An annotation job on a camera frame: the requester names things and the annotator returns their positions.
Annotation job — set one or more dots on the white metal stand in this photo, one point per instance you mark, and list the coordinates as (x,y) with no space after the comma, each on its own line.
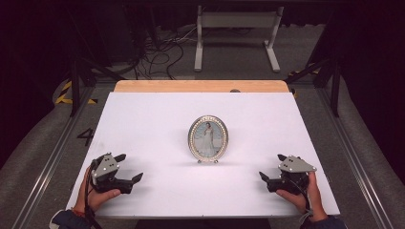
(237,19)

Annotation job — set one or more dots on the black metal stand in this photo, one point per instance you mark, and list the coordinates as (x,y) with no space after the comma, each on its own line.
(75,86)
(334,86)

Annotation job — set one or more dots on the oval silver photo frame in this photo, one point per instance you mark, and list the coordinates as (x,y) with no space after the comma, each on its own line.
(208,138)

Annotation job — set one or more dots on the person's right hand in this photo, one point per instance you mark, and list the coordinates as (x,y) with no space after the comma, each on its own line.
(310,203)

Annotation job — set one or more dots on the white board sheet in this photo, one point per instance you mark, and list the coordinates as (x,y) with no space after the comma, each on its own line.
(153,127)

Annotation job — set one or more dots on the person's left hand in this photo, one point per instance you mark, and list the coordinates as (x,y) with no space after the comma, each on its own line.
(92,200)

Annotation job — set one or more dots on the aluminium floor rail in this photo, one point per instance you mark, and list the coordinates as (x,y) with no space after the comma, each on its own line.
(47,165)
(359,165)

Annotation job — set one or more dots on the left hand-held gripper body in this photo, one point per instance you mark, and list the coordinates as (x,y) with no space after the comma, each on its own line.
(106,171)

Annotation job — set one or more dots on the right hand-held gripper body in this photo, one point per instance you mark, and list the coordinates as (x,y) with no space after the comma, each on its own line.
(294,168)

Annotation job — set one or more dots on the wooden table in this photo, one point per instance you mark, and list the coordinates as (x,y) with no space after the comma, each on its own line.
(178,86)

